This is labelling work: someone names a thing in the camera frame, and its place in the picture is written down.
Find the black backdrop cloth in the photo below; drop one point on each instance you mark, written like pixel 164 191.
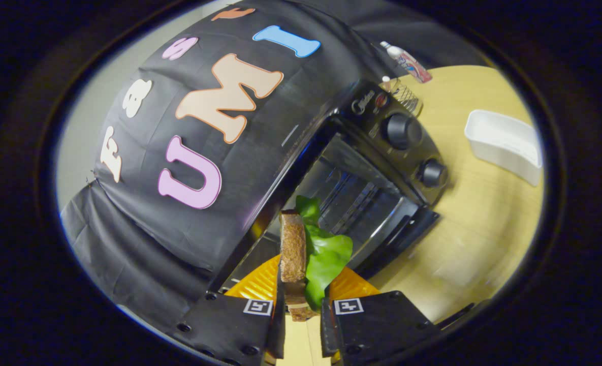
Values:
pixel 260 168

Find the white bottle with pink label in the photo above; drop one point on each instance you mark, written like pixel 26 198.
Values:
pixel 407 62

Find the sandwich with lettuce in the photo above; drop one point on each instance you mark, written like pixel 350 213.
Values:
pixel 293 244

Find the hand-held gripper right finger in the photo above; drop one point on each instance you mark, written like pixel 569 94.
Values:
pixel 377 325

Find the small white bottle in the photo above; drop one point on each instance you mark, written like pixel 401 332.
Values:
pixel 386 83

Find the black toaster oven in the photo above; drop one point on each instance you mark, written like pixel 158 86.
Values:
pixel 402 132

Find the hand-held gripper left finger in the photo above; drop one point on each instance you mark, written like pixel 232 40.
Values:
pixel 229 325

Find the white rectangular container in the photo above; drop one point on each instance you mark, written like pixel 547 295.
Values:
pixel 504 142

